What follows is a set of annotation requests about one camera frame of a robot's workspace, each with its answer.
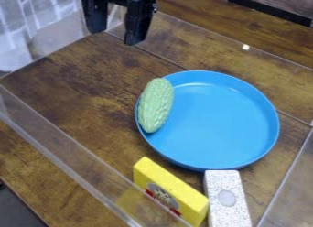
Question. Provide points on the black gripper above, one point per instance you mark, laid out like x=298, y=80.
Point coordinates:
x=138, y=17

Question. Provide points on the blue round tray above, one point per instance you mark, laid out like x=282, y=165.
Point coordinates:
x=222, y=126

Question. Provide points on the clear acrylic enclosure wall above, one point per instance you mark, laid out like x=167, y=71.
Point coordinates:
x=70, y=134

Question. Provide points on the white speckled block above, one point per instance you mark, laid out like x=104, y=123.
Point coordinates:
x=227, y=205

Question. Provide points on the green bitter gourd toy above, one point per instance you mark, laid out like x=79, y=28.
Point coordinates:
x=155, y=104

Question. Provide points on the yellow sponge block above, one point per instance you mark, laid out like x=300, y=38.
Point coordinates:
x=171, y=191

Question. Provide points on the white curtain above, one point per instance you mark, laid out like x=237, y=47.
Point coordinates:
x=35, y=28

